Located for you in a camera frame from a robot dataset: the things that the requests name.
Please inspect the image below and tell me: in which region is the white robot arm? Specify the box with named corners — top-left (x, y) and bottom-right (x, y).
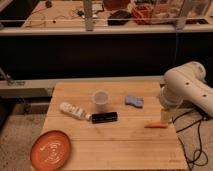
top-left (159, 61), bottom-right (213, 119)

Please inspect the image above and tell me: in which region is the blue cloth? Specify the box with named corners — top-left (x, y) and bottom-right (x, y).
top-left (125, 95), bottom-right (144, 108)

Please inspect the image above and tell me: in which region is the black rectangular box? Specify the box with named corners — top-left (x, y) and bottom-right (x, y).
top-left (91, 112), bottom-right (118, 124)

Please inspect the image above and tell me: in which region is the translucent plastic cup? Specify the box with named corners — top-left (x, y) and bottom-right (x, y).
top-left (92, 90), bottom-right (109, 112)

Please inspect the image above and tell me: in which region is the white plastic bottle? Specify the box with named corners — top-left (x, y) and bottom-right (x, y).
top-left (59, 102), bottom-right (91, 121)

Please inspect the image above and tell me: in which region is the red basket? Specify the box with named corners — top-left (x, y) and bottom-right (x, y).
top-left (131, 5), bottom-right (152, 25)

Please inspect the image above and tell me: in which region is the black object on bench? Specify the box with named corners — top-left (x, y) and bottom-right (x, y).
top-left (107, 10), bottom-right (131, 26)

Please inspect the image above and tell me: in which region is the orange plate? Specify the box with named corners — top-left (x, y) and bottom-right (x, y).
top-left (30, 130), bottom-right (71, 171)

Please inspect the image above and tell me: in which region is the black floor cable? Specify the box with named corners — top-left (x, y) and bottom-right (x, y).
top-left (172, 109), bottom-right (210, 171)

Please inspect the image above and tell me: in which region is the metal post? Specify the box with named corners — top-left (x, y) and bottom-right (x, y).
top-left (83, 0), bottom-right (93, 31)

